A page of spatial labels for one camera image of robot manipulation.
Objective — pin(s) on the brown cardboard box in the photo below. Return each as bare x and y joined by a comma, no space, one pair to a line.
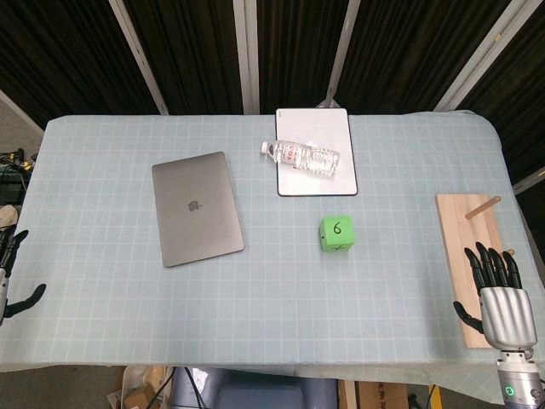
381,395

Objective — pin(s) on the grey closed laptop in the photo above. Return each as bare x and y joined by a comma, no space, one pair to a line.
196,209

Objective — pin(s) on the wooden board with pegs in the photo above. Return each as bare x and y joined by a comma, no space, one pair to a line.
462,238

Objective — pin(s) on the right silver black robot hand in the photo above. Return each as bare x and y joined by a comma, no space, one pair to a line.
506,317

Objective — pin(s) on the light blue checked tablecloth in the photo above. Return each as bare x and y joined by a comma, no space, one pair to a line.
255,298

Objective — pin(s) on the clear plastic water bottle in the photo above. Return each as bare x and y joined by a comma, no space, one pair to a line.
304,156

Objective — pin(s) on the green numbered cube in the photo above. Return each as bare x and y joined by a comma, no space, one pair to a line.
336,235

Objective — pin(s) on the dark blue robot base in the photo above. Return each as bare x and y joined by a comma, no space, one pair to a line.
251,389

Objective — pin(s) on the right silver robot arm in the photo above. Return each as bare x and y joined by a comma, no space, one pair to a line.
517,377

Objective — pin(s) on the white board with black edge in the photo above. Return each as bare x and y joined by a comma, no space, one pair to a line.
315,181

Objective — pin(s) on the white frame post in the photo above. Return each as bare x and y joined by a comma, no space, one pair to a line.
340,51
251,55
138,51
477,55

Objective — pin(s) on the cardboard box with papers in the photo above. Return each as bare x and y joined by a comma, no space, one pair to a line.
136,387

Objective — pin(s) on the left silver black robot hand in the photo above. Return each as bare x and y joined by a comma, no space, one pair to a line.
10,277

